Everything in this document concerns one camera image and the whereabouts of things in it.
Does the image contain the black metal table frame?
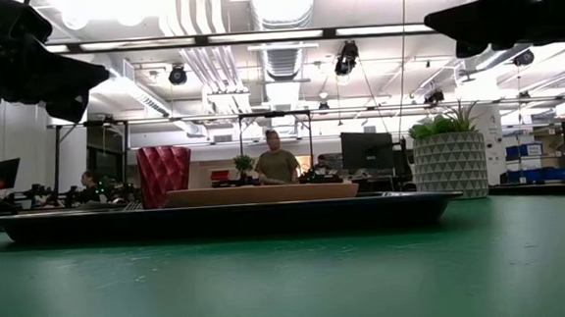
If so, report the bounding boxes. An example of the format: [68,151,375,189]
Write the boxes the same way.
[0,179,565,234]

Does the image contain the green plant in patterned pot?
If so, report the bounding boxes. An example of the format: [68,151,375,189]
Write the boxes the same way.
[405,98,491,204]

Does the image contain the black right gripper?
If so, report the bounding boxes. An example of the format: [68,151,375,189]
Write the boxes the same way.
[421,0,565,62]

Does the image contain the peach round plate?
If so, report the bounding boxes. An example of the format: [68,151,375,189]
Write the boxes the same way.
[163,179,362,211]

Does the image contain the blue storage bin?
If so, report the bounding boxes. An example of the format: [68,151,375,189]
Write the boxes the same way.
[503,140,545,162]

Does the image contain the small background potted plant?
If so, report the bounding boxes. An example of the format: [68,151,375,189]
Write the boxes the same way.
[232,152,257,183]

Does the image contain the seated person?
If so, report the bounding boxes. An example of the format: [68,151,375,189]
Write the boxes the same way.
[311,152,334,174]
[77,169,103,205]

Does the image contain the dark green plastic tray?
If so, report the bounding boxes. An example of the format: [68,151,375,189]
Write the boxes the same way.
[0,185,466,254]

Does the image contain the black overhead light bar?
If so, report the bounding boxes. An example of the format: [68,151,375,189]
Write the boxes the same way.
[42,19,437,58]

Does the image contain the black background gantry frame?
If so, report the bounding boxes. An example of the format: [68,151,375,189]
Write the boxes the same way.
[45,90,565,193]

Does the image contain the standing person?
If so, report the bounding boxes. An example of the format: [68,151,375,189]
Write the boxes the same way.
[251,126,303,187]

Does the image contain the dark red faceted cup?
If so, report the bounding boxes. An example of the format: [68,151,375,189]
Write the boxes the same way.
[134,143,196,212]

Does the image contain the black hanging spotlight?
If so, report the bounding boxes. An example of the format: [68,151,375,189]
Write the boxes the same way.
[167,62,189,87]
[332,39,362,78]
[511,48,537,69]

